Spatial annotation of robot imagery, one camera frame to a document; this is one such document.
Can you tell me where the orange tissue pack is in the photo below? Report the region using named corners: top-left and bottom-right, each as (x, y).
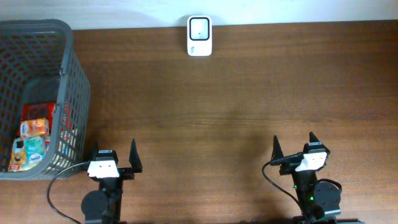
top-left (20, 118), bottom-right (49, 139)

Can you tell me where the teal tissue pack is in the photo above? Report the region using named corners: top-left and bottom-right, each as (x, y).
top-left (24, 136), bottom-right (46, 164)

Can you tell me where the red snack bag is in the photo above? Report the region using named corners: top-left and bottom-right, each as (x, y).
top-left (21, 102), bottom-right (56, 129)

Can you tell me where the cream wet wipes pack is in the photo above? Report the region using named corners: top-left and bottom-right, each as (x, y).
top-left (8, 138), bottom-right (30, 172)

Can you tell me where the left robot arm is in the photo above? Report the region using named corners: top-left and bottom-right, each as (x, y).
top-left (81, 140), bottom-right (143, 224)

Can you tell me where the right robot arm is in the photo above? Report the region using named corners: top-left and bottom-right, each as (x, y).
top-left (262, 132), bottom-right (361, 224)

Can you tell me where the white barcode scanner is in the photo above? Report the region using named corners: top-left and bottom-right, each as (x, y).
top-left (187, 15), bottom-right (213, 57)

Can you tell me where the grey plastic mesh basket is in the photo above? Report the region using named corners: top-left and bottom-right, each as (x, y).
top-left (1, 19), bottom-right (91, 180)

